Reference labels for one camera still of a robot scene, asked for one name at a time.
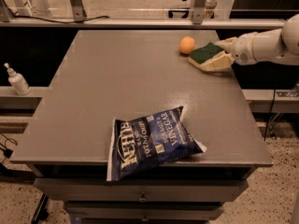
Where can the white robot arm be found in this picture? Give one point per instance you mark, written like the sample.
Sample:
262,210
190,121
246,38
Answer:
277,46

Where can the lower grey drawer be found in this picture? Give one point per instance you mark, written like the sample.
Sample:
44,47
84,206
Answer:
143,211

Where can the right metal frame post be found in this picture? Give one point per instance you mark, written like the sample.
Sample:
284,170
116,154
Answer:
198,11

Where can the green and yellow sponge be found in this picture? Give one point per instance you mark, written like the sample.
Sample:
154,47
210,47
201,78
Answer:
204,58

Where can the white pump bottle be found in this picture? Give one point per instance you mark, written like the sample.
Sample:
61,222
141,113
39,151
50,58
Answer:
17,81

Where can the blue kettle chips bag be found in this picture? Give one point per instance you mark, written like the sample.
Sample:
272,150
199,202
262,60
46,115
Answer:
144,143

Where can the left metal frame post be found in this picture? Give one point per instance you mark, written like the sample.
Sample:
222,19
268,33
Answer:
78,10

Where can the metal frame post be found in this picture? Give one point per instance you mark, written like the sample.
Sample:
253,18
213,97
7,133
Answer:
198,11
78,10

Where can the upper grey drawer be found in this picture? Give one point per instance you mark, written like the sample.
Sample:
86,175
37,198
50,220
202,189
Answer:
133,190

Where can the grey drawer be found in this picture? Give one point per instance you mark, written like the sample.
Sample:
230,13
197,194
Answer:
133,190
143,211

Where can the orange fruit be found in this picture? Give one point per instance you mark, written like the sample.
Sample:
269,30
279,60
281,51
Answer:
186,45

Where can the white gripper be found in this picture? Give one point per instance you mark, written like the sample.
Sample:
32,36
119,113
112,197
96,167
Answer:
243,50

